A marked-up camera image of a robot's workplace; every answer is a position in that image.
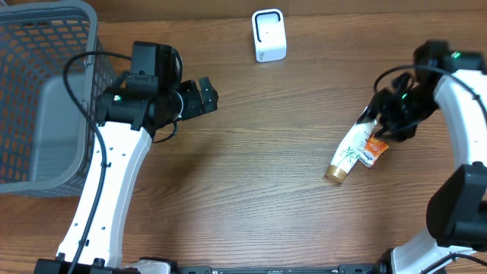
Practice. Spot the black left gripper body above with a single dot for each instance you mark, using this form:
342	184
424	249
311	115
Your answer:
192	103

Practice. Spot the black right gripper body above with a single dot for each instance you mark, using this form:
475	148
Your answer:
402	113

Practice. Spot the small orange packet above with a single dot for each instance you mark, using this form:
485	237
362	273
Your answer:
372	151

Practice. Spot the white bamboo print tube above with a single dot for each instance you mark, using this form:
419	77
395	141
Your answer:
351	148

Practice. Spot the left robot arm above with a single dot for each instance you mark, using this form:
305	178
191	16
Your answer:
142	100

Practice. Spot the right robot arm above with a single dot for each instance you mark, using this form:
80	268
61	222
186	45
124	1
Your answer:
453	82

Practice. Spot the white barcode scanner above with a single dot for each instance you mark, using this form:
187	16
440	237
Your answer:
269	35

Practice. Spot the dark grey plastic basket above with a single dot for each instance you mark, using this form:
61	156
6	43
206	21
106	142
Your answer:
51	64

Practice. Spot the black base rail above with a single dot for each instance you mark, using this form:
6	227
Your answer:
341	269

